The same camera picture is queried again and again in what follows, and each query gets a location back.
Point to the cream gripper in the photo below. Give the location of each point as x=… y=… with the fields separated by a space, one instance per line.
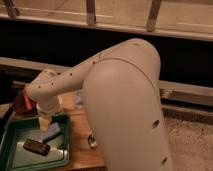
x=45 y=116

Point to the blue sponge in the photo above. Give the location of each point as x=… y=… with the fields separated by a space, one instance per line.
x=53 y=131

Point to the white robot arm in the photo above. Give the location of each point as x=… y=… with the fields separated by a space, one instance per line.
x=120 y=87

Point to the dark red bowl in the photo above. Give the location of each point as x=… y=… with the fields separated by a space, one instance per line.
x=22 y=103

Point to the crumpled blue cloth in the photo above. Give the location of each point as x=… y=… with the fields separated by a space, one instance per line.
x=78 y=99

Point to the dark brown rectangular block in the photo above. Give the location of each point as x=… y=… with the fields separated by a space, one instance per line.
x=36 y=147

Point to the green plastic tray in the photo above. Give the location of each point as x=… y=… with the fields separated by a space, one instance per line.
x=13 y=157

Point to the small metal cup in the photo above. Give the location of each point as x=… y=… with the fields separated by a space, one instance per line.
x=91 y=141

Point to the wooden cutting board table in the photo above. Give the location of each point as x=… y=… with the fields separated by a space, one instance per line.
x=83 y=157

